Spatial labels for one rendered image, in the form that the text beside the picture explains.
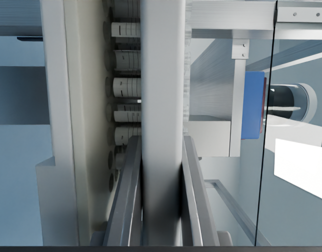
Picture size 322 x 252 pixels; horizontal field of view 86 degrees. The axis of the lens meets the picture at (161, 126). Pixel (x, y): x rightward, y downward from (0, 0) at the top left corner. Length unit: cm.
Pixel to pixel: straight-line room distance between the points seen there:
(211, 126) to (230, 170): 377
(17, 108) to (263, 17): 78
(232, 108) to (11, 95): 72
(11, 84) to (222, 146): 72
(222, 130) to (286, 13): 30
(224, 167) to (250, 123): 364
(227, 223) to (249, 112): 428
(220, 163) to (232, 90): 366
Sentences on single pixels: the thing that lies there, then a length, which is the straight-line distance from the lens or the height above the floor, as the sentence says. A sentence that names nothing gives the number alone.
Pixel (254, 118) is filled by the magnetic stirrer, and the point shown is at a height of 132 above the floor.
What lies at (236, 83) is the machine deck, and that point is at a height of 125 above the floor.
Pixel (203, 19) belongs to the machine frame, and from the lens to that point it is 46.
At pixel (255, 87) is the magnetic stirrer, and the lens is 58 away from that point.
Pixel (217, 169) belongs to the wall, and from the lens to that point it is 415.
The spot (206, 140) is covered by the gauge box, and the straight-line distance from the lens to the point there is 50.
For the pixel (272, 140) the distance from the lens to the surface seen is 50.
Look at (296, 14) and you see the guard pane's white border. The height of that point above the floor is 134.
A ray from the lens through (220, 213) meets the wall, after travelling 457.
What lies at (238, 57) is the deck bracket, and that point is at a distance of 52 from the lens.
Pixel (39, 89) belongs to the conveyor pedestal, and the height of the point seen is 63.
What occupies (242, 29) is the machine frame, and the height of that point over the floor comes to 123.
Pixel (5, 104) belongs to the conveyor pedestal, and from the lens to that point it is 80.
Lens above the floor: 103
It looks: 2 degrees up
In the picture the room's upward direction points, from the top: 90 degrees clockwise
